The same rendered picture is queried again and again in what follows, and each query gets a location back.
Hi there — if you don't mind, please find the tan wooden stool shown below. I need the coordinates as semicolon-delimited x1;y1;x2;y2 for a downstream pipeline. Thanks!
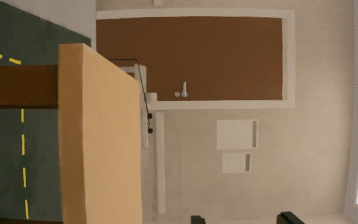
0;43;142;224

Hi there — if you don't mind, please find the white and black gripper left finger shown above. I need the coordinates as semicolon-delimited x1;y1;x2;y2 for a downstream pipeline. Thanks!
190;215;206;224

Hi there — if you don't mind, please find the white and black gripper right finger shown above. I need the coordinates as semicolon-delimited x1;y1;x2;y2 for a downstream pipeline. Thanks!
276;211;305;224

